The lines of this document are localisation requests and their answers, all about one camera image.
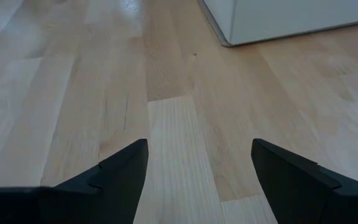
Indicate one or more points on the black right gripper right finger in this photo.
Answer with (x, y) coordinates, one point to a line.
(309, 199)

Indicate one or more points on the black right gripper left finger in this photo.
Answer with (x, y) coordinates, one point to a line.
(110, 193)

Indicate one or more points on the cardboard box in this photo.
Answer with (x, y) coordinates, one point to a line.
(291, 18)

